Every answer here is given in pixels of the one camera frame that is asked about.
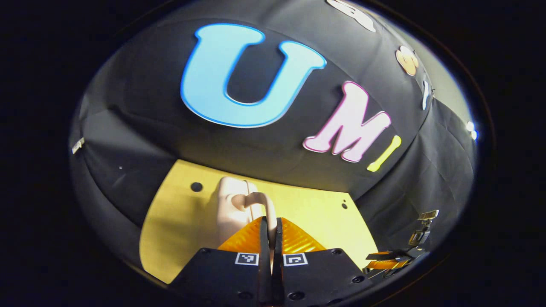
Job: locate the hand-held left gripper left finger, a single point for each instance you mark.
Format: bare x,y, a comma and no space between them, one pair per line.
264,256

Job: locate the pink suitcase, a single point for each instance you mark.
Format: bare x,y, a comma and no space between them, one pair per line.
230,209

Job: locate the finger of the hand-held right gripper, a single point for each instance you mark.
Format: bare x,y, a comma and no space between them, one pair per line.
388,265
384,256

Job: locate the small white tag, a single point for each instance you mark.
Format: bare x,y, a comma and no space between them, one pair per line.
77,146

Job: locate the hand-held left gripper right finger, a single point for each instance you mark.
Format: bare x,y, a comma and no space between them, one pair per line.
278,256

